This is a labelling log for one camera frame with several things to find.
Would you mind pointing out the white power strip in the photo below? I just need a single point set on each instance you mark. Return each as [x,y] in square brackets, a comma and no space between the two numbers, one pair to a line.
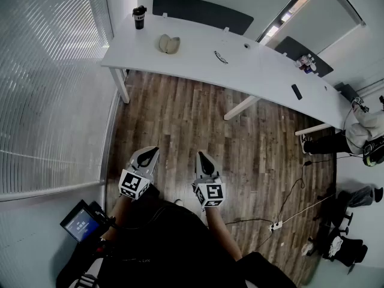
[276,225]

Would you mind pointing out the person's right forearm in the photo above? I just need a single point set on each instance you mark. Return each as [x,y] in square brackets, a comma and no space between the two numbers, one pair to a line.
[220,229]

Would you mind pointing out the small dark desk divider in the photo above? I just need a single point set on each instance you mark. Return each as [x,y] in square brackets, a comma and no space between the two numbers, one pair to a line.
[348,90]

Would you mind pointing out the grey clothing bundle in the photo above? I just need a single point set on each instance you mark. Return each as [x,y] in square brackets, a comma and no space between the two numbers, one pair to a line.
[360,196]

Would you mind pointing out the black tumbler cup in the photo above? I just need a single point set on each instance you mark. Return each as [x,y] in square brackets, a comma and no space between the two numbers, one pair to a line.
[139,19]

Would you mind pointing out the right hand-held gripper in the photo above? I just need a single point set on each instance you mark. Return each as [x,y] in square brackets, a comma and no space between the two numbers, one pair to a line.
[214,192]

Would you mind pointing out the black bag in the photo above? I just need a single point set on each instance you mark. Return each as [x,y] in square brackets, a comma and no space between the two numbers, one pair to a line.
[348,250]

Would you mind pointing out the blue and white container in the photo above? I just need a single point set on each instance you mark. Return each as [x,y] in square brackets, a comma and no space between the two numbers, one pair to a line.
[310,67]

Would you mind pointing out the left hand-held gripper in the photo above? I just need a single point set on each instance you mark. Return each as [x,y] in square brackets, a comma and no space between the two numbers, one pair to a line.
[130,183]

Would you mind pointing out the black eyeglasses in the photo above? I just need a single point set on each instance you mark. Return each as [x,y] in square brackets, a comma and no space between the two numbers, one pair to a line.
[221,57]

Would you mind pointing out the person's left forearm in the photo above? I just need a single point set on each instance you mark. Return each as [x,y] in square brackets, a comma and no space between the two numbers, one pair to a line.
[118,211]

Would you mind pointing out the black phone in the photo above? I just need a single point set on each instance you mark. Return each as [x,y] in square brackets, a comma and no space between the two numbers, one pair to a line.
[296,91]

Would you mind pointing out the white window blinds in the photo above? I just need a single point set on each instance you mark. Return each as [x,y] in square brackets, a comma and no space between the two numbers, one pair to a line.
[51,85]

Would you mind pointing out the white desk leg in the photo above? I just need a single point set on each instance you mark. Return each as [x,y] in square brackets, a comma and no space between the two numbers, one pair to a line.
[240,108]
[313,129]
[120,84]

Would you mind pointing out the short dark desk divider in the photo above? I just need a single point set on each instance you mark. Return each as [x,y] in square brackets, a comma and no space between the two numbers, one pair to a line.
[300,51]

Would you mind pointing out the long dark desk divider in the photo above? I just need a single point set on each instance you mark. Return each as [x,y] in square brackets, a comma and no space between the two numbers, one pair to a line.
[204,12]

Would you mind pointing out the black display device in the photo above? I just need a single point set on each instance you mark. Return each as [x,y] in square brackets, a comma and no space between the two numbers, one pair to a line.
[79,222]

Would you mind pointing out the black office chair base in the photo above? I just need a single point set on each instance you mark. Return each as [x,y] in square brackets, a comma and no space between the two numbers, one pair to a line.
[336,214]

